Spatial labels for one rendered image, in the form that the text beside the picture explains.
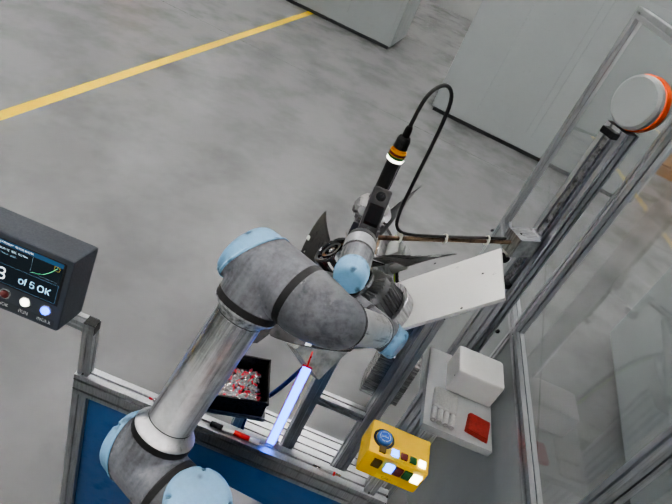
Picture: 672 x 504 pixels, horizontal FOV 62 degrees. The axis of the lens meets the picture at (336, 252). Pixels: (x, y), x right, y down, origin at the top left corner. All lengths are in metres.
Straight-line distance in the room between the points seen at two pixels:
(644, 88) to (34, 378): 2.48
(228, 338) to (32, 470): 1.65
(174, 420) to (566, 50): 6.23
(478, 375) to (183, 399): 1.18
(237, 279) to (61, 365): 1.93
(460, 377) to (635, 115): 0.95
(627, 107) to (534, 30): 5.01
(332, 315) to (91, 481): 1.36
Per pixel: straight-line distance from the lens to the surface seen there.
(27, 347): 2.84
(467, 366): 1.96
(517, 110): 6.96
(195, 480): 1.05
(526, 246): 1.89
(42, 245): 1.41
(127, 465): 1.08
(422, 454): 1.50
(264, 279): 0.88
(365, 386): 2.14
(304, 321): 0.86
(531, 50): 6.82
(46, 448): 2.55
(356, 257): 1.21
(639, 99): 1.81
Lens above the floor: 2.17
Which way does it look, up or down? 35 degrees down
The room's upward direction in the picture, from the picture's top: 24 degrees clockwise
